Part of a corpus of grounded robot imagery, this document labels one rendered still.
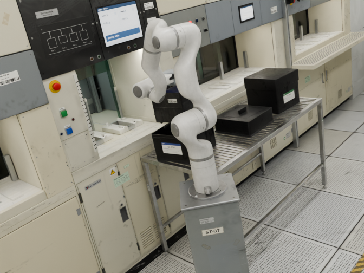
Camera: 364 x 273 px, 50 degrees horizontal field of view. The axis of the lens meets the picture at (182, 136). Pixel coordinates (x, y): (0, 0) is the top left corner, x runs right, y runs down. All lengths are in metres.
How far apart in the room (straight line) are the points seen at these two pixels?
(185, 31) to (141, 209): 1.34
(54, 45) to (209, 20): 1.23
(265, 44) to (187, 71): 2.10
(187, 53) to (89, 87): 1.67
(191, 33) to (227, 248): 1.03
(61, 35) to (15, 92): 0.38
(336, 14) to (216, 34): 2.32
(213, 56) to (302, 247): 1.86
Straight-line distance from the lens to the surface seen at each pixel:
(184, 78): 1.72
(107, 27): 2.34
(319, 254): 2.73
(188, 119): 1.74
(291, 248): 2.77
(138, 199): 2.60
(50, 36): 2.15
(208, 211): 1.87
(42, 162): 2.17
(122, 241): 2.61
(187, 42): 1.73
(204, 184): 1.89
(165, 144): 2.31
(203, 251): 2.00
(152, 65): 1.94
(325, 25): 5.13
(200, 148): 1.80
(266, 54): 3.77
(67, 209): 2.30
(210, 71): 3.65
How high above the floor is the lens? 1.71
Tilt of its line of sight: 21 degrees down
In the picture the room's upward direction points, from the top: 11 degrees counter-clockwise
